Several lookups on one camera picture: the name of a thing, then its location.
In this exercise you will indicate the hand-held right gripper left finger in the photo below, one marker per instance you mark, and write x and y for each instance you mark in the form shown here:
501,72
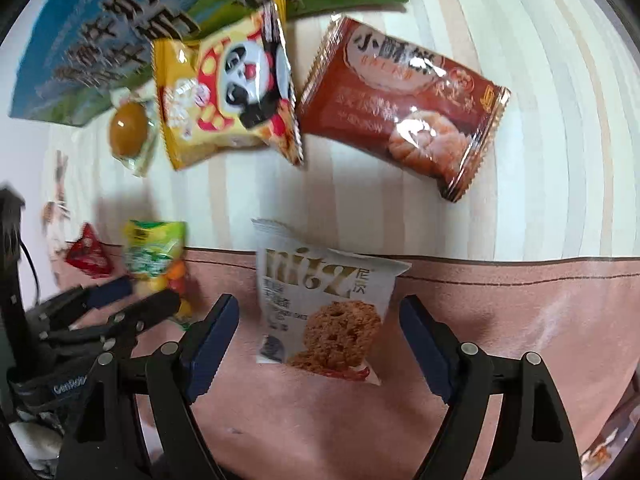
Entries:
212,347

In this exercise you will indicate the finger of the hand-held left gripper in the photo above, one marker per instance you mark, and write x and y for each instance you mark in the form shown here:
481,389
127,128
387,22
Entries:
107,292
145,312

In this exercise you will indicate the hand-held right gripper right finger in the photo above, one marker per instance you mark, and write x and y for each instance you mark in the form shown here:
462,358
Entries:
425,347

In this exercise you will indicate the green yellow snack packet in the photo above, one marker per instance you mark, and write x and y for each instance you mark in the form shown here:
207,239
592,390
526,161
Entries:
155,255

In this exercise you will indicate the white cookie packet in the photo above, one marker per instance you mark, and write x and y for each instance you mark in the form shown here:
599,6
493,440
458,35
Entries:
320,305

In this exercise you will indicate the printed cardboard box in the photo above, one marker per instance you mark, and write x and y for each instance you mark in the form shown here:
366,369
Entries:
100,35

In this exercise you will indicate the red triangular snack packet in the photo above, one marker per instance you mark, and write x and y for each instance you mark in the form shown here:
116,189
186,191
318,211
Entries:
89,255

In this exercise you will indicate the braised egg packet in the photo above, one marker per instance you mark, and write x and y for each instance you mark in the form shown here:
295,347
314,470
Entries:
129,127

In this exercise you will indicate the yellow panda snack packet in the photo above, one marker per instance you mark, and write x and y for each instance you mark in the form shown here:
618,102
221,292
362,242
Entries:
220,90

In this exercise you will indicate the brown red pastry packet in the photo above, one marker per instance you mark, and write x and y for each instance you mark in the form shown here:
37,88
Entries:
395,105

